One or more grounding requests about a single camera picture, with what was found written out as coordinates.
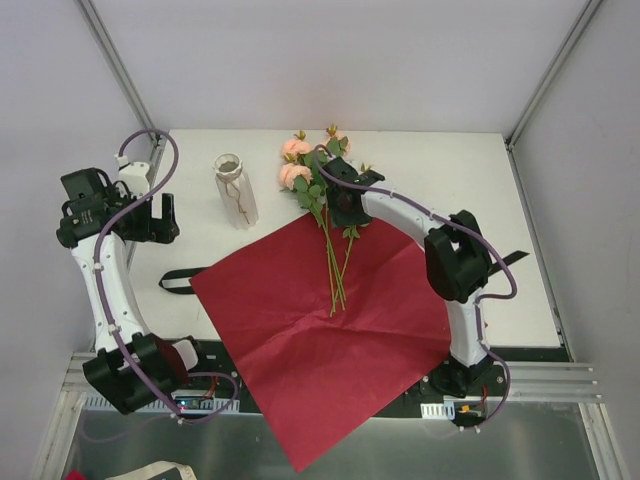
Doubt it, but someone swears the left aluminium frame post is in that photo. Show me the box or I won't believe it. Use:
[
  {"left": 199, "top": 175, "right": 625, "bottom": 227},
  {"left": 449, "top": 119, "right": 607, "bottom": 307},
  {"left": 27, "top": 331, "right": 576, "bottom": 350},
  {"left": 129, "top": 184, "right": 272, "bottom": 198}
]
[{"left": 74, "top": 0, "right": 166, "bottom": 151}]

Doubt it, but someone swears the brown red wrapping paper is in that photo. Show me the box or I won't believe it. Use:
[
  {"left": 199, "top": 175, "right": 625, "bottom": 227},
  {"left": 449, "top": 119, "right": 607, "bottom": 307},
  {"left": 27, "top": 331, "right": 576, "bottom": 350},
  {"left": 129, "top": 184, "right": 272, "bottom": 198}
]
[{"left": 191, "top": 215, "right": 450, "bottom": 471}]

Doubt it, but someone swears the light pink rose stem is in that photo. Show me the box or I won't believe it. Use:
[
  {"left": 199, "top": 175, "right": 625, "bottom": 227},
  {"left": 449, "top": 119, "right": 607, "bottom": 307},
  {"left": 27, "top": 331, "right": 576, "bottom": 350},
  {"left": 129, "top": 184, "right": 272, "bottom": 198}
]
[{"left": 334, "top": 160, "right": 377, "bottom": 314}]

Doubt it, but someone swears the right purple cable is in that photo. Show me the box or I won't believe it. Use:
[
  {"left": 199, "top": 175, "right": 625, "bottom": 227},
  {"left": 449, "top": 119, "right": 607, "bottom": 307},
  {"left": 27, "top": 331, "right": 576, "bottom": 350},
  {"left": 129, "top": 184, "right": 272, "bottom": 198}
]
[{"left": 310, "top": 144, "right": 519, "bottom": 434}]

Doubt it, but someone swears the right aluminium frame post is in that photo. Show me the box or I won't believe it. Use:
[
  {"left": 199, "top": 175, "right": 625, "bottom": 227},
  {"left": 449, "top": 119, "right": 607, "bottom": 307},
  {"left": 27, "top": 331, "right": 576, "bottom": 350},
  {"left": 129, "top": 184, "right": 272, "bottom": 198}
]
[{"left": 505, "top": 0, "right": 606, "bottom": 152}]

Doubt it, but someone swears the pink artificial flower bunch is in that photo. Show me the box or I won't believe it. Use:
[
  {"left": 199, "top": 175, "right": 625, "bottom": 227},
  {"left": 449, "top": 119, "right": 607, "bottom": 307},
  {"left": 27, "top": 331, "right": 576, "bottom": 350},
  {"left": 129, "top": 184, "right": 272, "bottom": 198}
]
[{"left": 279, "top": 124, "right": 350, "bottom": 316}]

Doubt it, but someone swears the right white cable duct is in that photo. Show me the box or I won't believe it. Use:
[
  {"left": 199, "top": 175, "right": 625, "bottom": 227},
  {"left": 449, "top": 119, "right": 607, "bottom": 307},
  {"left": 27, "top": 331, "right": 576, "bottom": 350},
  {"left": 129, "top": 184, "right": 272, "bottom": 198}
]
[{"left": 420, "top": 400, "right": 486, "bottom": 421}]

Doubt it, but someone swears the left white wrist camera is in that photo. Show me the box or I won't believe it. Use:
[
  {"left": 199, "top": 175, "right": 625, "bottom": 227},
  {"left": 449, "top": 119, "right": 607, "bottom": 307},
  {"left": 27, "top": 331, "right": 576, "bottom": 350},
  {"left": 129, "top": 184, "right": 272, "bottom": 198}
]
[{"left": 115, "top": 155, "right": 151, "bottom": 198}]

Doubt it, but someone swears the white ribbed ceramic vase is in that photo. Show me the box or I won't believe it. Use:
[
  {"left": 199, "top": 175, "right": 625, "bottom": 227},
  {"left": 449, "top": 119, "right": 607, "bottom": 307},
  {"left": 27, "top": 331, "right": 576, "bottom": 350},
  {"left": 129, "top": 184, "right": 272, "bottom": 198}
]
[{"left": 213, "top": 153, "right": 259, "bottom": 229}]

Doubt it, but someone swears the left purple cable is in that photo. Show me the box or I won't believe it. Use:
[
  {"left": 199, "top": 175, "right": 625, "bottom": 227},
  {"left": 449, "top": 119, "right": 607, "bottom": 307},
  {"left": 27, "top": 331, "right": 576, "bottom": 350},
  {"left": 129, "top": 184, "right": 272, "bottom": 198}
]
[{"left": 79, "top": 128, "right": 242, "bottom": 444}]

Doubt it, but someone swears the black ribbon with gold print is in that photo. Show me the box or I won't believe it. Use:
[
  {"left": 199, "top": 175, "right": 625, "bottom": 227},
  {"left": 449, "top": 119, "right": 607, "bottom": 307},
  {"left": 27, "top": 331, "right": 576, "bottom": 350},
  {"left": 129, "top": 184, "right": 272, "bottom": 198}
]
[{"left": 158, "top": 250, "right": 529, "bottom": 295}]

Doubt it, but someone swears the white cable duct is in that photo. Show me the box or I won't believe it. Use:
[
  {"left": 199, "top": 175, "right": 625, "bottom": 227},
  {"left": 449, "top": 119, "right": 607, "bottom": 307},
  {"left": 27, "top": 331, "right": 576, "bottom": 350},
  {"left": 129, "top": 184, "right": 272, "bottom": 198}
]
[
  {"left": 420, "top": 400, "right": 486, "bottom": 421},
  {"left": 85, "top": 394, "right": 240, "bottom": 415}
]

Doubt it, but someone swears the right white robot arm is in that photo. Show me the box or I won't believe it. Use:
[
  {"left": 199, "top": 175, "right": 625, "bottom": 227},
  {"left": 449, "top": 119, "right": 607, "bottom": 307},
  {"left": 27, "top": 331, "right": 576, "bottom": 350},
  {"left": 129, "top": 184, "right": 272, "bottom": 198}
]
[{"left": 320, "top": 157, "right": 493, "bottom": 398}]

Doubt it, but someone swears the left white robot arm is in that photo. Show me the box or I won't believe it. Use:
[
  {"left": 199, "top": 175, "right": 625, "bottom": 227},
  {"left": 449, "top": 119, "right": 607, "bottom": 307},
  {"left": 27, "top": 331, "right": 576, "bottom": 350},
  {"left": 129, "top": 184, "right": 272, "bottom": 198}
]
[{"left": 56, "top": 168, "right": 212, "bottom": 415}]

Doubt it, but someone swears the red object at bottom edge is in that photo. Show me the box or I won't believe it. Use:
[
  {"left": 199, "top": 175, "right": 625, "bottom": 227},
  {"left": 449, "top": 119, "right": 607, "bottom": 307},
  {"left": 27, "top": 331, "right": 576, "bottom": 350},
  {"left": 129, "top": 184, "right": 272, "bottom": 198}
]
[{"left": 64, "top": 470, "right": 87, "bottom": 480}]

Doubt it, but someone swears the purple cable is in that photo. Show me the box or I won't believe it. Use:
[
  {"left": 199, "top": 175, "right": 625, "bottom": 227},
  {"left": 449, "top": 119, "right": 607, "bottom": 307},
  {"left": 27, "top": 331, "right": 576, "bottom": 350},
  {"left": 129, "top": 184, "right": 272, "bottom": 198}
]
[
  {"left": 79, "top": 128, "right": 242, "bottom": 444},
  {"left": 310, "top": 144, "right": 519, "bottom": 434}
]

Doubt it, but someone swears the left white cable duct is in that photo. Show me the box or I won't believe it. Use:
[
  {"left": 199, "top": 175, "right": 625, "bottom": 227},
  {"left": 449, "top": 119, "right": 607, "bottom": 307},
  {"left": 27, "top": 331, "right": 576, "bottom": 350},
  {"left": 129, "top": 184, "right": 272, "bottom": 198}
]
[{"left": 85, "top": 394, "right": 240, "bottom": 415}]

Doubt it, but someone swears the aluminium frame post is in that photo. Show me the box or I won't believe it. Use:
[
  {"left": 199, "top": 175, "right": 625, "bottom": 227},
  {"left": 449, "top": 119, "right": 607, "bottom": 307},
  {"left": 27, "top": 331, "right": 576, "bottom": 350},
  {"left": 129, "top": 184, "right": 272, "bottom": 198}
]
[
  {"left": 74, "top": 0, "right": 166, "bottom": 151},
  {"left": 505, "top": 0, "right": 606, "bottom": 152}
]

